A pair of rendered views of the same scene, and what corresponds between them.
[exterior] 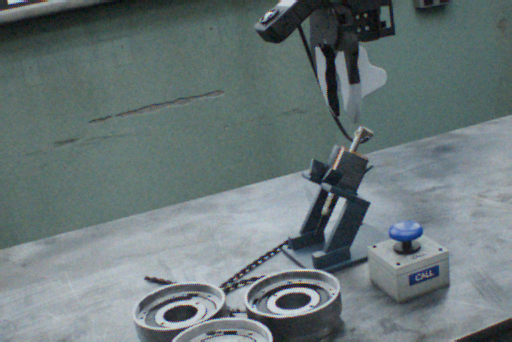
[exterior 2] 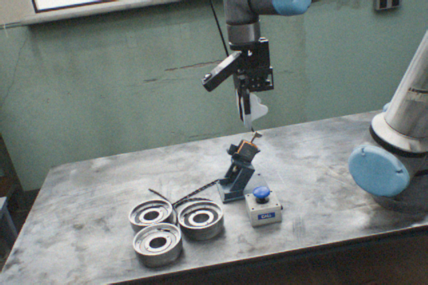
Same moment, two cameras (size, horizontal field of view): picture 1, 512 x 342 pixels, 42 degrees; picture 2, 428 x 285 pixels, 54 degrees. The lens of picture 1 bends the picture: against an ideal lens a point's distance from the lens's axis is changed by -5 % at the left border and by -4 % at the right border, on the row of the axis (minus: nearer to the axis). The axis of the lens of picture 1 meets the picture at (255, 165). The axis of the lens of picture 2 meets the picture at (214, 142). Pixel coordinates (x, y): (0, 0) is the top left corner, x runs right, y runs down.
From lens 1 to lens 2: 36 cm
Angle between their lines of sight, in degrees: 15
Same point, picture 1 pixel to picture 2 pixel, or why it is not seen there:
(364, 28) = (257, 85)
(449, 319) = (270, 242)
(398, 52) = (357, 38)
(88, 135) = (163, 77)
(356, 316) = (230, 230)
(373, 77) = (259, 110)
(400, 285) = (253, 219)
